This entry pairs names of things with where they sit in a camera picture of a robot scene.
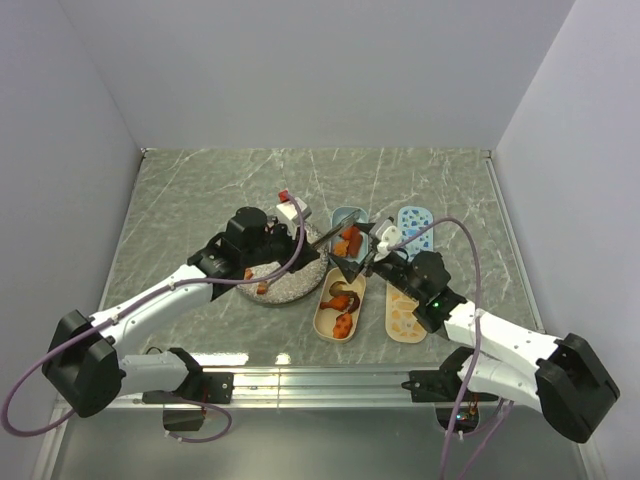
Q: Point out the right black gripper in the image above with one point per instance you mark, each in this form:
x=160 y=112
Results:
x=349 y=269

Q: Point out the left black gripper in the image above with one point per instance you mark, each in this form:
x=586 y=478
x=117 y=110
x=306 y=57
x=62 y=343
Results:
x=301 y=257

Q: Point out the blue lunch box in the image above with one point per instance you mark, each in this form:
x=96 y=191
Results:
x=349 y=264

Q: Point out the red-brown meat slab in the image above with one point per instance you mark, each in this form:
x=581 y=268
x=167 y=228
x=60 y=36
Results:
x=355 y=245

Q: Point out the orange crab claw piece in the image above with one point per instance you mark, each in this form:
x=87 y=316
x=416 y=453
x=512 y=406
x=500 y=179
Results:
x=349 y=233

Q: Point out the orange fried cutlet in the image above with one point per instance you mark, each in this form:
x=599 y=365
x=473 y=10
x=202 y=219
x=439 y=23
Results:
x=341 y=248

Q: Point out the dark glazed food piece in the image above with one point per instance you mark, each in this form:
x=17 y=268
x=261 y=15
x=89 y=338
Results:
x=340 y=288

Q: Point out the orange drumstick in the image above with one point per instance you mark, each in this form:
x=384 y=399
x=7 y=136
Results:
x=339 y=303

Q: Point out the beige lunch box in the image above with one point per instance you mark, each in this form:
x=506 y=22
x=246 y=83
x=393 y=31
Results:
x=324 y=320

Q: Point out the spotted orange food piece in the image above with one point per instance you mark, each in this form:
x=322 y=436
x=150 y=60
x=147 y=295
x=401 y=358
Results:
x=343 y=326

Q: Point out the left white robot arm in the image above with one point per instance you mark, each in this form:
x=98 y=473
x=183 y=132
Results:
x=93 y=358

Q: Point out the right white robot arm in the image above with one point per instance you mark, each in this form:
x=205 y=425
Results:
x=562 y=378

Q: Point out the speckled round plate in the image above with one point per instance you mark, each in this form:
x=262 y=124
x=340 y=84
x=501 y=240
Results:
x=291 y=286

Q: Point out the blue patterned lid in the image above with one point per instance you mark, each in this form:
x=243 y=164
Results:
x=410 y=220

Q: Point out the beige patterned lid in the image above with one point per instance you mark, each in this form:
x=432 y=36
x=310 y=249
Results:
x=400 y=322

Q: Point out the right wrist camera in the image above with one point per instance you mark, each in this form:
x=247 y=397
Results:
x=386 y=235

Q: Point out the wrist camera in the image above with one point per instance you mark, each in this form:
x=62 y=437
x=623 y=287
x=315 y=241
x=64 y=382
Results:
x=386 y=235
x=291 y=209

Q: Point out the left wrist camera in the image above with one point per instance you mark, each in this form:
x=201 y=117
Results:
x=291 y=209

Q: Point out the aluminium frame rail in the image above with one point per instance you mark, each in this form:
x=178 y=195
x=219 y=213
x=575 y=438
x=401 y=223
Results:
x=320 y=385

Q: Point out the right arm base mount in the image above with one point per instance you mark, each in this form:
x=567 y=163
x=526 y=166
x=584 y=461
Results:
x=442 y=386

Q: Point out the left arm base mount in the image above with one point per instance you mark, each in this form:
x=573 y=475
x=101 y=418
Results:
x=198 y=393

